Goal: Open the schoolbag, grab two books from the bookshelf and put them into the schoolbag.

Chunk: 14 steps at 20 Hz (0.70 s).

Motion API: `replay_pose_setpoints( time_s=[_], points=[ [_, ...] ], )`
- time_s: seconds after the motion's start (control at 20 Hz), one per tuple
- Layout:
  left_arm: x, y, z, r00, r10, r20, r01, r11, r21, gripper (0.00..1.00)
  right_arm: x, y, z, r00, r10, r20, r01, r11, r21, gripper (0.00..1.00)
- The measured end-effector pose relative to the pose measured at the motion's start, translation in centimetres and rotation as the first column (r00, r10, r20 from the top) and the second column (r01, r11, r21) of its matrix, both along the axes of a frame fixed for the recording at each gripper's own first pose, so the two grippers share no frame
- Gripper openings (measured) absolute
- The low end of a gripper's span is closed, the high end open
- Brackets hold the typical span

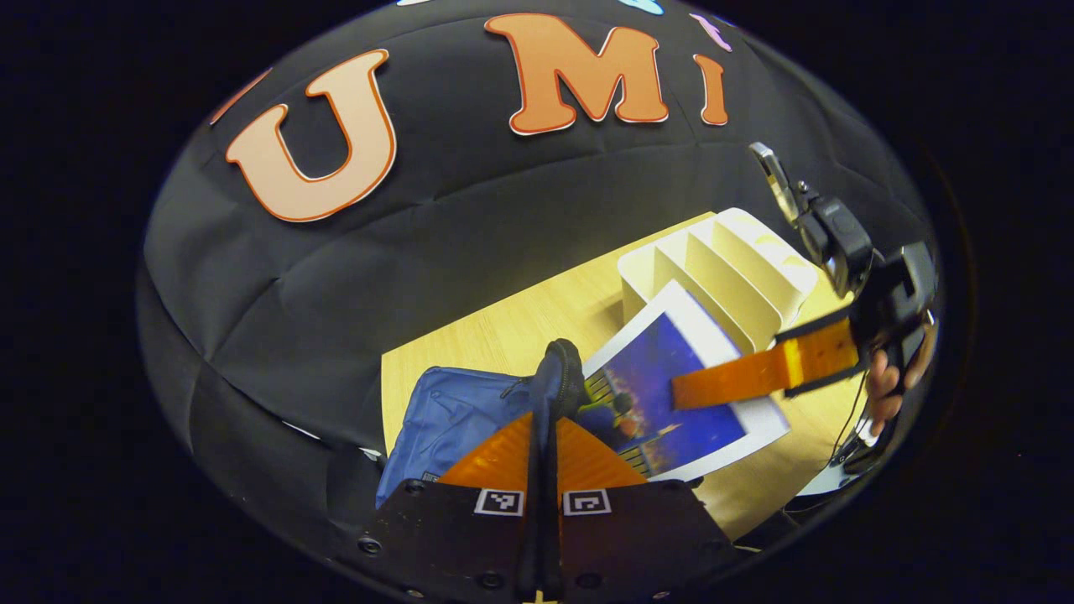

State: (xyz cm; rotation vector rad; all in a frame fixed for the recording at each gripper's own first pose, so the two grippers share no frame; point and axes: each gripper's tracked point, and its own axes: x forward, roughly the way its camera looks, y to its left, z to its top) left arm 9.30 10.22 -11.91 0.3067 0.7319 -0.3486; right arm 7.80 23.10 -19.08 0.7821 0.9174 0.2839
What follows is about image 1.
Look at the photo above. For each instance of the white bookshelf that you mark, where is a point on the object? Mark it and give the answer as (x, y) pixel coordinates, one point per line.
(738, 268)

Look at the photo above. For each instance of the blue schoolbag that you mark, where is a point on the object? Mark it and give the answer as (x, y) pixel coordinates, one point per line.
(453, 411)

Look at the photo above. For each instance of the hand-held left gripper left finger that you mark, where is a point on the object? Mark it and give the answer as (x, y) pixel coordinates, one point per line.
(532, 545)

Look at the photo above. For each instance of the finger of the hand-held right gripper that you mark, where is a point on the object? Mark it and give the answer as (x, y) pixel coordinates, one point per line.
(755, 373)

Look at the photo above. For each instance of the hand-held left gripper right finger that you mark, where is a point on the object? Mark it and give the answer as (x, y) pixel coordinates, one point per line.
(557, 545)

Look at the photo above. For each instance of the blue cover book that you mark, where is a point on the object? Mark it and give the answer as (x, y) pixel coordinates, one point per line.
(654, 369)

